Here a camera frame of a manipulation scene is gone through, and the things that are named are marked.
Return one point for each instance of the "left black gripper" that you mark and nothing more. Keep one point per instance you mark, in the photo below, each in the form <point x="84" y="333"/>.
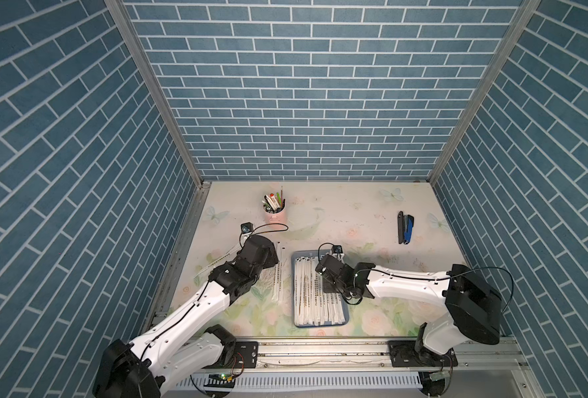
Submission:
<point x="271" y="255"/>

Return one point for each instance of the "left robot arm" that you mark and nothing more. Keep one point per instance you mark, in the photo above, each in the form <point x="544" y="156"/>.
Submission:
<point x="154" y="362"/>

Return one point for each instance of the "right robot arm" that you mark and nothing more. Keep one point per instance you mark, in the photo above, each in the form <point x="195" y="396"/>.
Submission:
<point x="472" y="308"/>

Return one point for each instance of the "left pile wrapped straws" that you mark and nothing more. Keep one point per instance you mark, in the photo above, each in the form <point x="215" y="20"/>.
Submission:
<point x="278" y="278"/>

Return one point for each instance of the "blue plastic storage tray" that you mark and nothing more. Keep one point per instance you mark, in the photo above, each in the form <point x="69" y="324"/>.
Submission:
<point x="323" y="309"/>

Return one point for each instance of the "pink pen cup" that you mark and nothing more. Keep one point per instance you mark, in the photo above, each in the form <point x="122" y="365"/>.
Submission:
<point x="275" y="217"/>

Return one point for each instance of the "black and blue stapler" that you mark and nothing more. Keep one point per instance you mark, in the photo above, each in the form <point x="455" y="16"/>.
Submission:
<point x="405" y="228"/>

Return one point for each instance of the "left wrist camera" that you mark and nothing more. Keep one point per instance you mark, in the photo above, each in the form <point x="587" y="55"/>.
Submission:
<point x="247" y="228"/>

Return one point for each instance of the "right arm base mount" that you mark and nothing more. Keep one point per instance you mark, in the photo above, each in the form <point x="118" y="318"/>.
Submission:
<point x="403" y="353"/>

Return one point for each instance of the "aluminium front rail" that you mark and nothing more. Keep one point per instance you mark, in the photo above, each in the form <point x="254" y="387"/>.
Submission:
<point x="369" y="355"/>

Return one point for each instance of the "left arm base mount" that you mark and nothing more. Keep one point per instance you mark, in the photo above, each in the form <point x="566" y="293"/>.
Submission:
<point x="243" y="355"/>

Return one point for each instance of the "white slotted cable duct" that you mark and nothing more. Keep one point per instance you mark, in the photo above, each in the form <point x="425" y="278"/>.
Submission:
<point x="310" y="381"/>

